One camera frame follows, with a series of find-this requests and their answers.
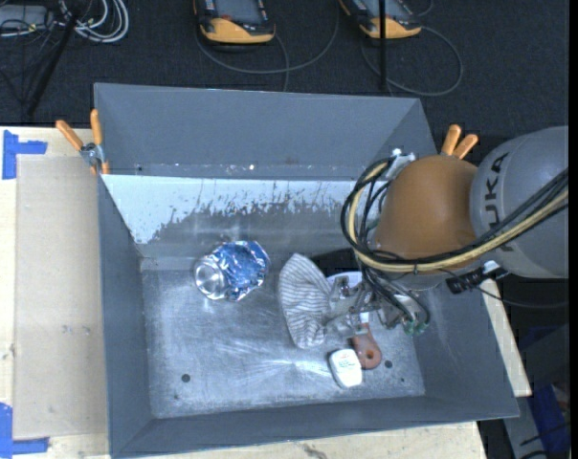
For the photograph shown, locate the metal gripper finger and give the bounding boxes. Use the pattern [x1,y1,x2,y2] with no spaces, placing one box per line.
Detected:
[322,312,367,336]
[331,277,366,308]

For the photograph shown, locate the striped grey and white cloth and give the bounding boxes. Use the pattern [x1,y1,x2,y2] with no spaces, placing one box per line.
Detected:
[278,252,335,350]

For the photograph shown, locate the small white packet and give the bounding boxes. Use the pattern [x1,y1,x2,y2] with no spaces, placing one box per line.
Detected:
[327,347,365,390]

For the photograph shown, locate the grey metal bin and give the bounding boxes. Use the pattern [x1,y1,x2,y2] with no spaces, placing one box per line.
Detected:
[92,81,522,459]

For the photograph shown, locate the pale cardboard board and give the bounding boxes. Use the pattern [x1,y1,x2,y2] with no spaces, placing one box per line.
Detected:
[11,154,110,442]

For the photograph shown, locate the red-brown handle with hole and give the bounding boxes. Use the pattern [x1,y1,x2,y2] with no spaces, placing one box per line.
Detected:
[349,333,383,372]

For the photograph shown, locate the black cylinder on white bracket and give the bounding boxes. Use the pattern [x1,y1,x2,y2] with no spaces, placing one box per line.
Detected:
[444,259,501,296]

